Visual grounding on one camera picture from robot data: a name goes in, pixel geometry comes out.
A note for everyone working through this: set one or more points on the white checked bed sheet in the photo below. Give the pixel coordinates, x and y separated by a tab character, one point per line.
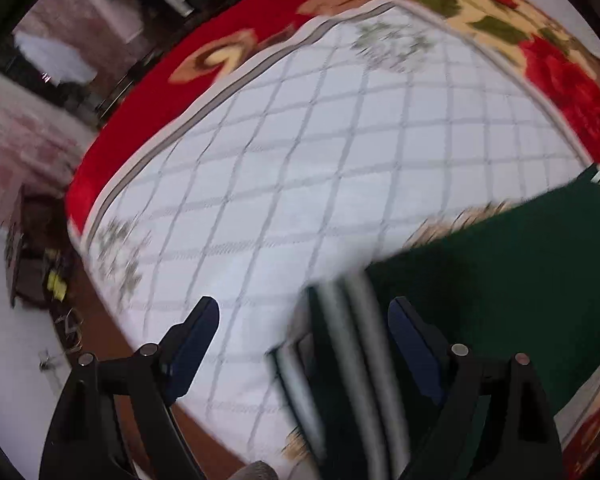
320	160

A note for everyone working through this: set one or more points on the red floral blanket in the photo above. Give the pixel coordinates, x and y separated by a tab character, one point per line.
555	70

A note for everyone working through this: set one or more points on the dark wooden cabinet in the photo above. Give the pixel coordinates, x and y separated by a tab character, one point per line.
30	255

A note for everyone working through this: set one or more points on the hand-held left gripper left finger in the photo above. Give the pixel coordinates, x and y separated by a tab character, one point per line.
189	342

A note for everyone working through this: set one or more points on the dark green striped garment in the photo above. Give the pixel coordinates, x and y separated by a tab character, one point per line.
505	280

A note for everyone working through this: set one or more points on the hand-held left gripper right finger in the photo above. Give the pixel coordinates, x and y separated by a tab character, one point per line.
416	345

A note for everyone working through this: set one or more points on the yellow small object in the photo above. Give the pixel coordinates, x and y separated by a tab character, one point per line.
57	282

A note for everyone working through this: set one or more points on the white plastic bag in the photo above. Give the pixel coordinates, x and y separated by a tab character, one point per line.
55	55

